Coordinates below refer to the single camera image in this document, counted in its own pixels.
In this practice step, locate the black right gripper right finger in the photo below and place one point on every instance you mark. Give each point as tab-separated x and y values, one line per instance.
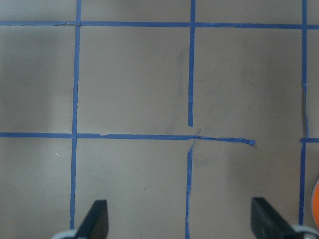
267	223

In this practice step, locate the orange cylindrical can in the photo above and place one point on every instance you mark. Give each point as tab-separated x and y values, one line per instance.
315	200

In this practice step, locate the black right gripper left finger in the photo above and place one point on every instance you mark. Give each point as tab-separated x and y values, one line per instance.
95	225

